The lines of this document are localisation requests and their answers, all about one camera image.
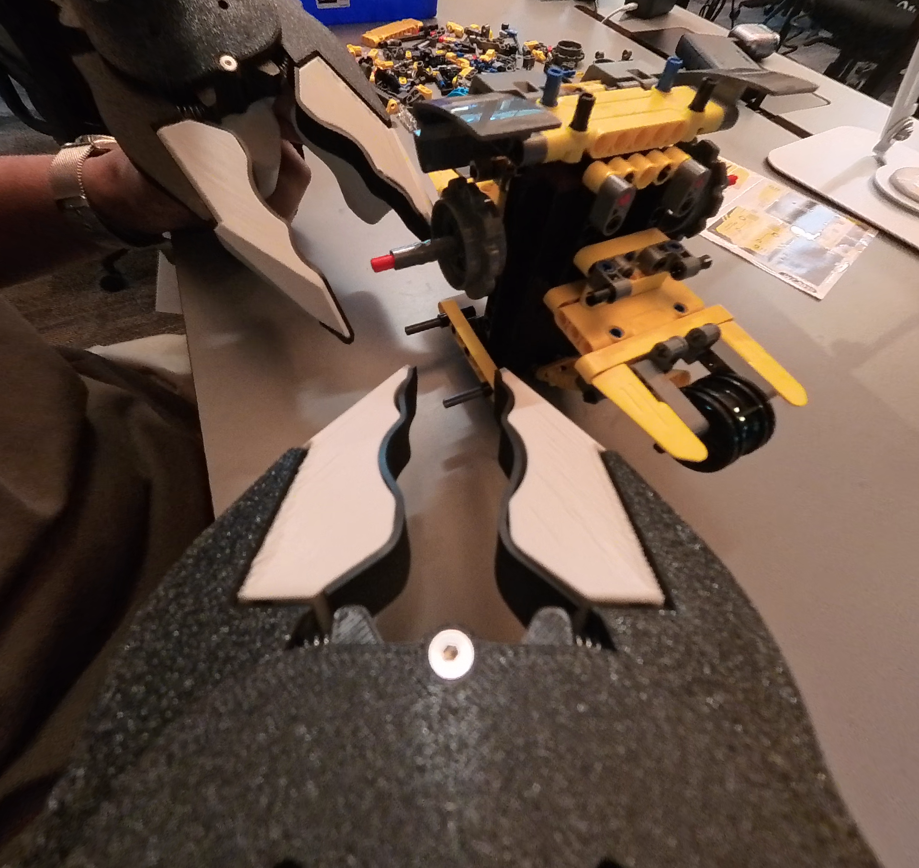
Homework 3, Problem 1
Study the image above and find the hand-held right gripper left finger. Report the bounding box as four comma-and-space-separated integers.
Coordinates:
237, 366, 419, 643

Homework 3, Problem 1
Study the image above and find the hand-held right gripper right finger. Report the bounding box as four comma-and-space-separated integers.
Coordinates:
494, 369, 667, 643

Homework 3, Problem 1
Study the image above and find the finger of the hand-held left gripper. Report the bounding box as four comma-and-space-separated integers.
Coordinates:
157, 116, 356, 345
291, 53, 437, 236

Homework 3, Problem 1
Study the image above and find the yellow brick beam with pins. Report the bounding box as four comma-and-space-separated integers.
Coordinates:
405, 297, 507, 410

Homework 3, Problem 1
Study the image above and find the yellow toy brick vehicle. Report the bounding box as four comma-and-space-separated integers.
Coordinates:
372, 53, 808, 474

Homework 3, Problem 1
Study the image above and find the person's left forearm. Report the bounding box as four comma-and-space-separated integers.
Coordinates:
0, 154, 87, 255

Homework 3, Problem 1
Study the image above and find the person's left hand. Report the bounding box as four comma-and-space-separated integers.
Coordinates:
85, 139, 314, 237

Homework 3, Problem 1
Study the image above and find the black chair wheel base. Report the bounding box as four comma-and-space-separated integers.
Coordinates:
97, 247, 168, 293

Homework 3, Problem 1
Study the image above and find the pile of loose brick parts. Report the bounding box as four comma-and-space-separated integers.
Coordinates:
347, 17, 598, 104

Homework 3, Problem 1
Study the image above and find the metal wristwatch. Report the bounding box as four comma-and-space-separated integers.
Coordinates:
49, 134, 117, 212

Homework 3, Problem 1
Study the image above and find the beige cloth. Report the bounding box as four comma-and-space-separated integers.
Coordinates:
86, 337, 195, 384

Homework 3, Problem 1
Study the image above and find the person's brown clothing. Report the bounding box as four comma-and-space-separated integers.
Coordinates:
0, 294, 216, 783

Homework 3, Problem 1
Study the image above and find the yellow black printed leaflet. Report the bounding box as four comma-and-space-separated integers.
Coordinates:
702, 157, 879, 300

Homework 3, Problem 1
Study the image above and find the grey computer mouse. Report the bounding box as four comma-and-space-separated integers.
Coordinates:
728, 21, 781, 58

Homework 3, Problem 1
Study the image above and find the white desk stand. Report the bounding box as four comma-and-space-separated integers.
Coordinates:
871, 39, 919, 203

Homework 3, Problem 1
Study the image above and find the black office chair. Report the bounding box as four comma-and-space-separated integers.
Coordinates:
811, 0, 919, 87

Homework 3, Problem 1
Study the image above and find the white flat base plate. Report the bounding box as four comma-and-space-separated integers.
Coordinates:
767, 125, 919, 232

